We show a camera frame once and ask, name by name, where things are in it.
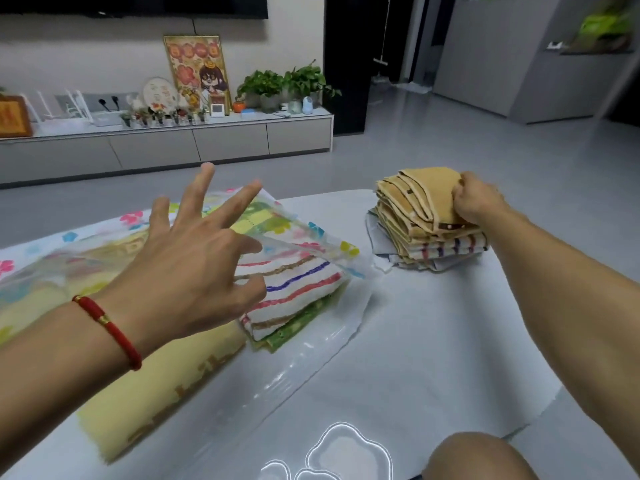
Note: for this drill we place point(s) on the person's right hand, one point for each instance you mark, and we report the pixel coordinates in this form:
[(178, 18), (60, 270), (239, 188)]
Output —
[(480, 197)]

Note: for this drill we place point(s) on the person's left hand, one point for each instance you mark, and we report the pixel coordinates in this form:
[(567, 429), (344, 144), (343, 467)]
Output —
[(175, 274)]

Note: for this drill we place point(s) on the person's left middle finger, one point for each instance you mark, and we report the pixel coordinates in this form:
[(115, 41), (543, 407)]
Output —
[(235, 204)]

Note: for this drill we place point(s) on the person's left thumb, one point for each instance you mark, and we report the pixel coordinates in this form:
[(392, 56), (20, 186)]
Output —
[(250, 294)]

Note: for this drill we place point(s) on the person's right fingers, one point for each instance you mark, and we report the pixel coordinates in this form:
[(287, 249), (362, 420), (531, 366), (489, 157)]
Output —
[(460, 197)]

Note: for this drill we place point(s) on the person's left little finger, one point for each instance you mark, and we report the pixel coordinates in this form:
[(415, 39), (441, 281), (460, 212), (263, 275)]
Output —
[(159, 214)]

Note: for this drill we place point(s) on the yellow-brown towel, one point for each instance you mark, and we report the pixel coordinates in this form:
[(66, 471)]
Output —
[(425, 189)]

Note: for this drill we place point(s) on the clear flower-print storage bag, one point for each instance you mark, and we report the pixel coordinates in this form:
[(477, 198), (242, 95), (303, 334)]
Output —
[(310, 354)]

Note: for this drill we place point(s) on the person's right forearm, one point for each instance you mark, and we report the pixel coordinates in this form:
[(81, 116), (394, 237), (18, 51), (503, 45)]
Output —
[(570, 314)]

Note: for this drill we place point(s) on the person's left forearm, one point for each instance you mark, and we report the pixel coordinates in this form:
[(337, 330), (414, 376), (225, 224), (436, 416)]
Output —
[(55, 364)]

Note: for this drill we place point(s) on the white striped folded towel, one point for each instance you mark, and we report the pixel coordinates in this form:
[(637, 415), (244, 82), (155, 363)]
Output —
[(295, 289)]

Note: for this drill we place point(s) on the green folded towel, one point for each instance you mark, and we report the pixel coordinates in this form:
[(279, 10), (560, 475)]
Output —
[(295, 329)]

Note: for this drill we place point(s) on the stack of folded towels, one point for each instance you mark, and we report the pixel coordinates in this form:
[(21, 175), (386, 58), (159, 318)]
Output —
[(430, 247)]

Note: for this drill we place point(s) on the long grey media cabinet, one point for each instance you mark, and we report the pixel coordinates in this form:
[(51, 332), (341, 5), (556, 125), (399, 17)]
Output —
[(150, 149)]

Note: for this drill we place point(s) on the small white display device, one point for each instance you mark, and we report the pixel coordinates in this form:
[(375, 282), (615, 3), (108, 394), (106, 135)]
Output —
[(218, 110)]

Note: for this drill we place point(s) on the row of small figurines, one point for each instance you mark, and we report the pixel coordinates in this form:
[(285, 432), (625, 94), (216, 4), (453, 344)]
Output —
[(160, 117)]

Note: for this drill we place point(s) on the small orange pot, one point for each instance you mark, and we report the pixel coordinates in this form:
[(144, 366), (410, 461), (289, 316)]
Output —
[(239, 106)]

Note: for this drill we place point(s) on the round decorated plate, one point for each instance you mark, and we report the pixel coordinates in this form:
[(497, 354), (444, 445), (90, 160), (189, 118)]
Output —
[(160, 94)]

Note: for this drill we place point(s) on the green potted plant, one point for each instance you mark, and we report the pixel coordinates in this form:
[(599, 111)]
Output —
[(307, 79), (262, 84)]

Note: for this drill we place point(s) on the pale yellow folded towel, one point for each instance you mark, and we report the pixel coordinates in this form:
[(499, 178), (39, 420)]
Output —
[(165, 384)]

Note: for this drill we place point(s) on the white router with antennas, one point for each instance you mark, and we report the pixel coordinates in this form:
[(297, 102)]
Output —
[(60, 125)]

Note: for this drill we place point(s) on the tall grey cabinet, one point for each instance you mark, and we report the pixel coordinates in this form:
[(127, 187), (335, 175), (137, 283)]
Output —
[(490, 54)]

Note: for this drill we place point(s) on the framed cartoon picture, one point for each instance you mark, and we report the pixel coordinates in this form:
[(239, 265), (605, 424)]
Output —
[(192, 64)]

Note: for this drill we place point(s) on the brown framed picture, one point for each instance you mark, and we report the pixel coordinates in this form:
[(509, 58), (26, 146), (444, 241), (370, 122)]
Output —
[(12, 117)]

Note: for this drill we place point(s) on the black television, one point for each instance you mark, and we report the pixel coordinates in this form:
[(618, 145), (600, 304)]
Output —
[(135, 4)]

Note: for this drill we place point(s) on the green plant on shelf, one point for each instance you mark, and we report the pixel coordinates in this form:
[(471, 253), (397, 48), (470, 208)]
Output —
[(600, 27)]

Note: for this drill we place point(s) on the person's bare knee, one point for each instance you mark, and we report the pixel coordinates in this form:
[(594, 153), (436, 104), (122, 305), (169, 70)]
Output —
[(475, 459)]

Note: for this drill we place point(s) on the grey wall socket panel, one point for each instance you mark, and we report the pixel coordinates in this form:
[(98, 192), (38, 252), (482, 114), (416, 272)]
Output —
[(95, 102)]

